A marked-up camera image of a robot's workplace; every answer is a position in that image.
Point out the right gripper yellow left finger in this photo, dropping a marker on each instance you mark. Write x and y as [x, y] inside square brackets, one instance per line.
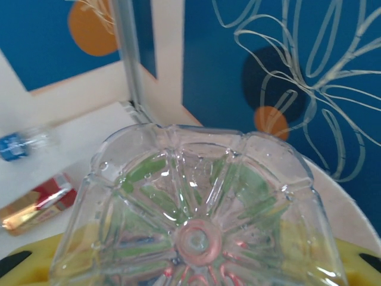
[29, 277]

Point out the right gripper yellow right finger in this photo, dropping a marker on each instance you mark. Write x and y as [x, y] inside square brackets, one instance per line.
[363, 274]

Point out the red gold label tea bottle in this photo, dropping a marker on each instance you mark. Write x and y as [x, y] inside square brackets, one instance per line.
[44, 199]

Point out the blue-cap bottle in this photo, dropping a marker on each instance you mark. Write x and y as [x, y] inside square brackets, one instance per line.
[12, 147]

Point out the green label clear bottle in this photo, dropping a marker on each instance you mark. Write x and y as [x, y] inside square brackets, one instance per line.
[196, 208]

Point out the beige round waste bin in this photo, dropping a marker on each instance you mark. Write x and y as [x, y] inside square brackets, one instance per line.
[351, 220]

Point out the aluminium frame post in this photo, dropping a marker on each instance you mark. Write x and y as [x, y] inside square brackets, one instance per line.
[131, 59]

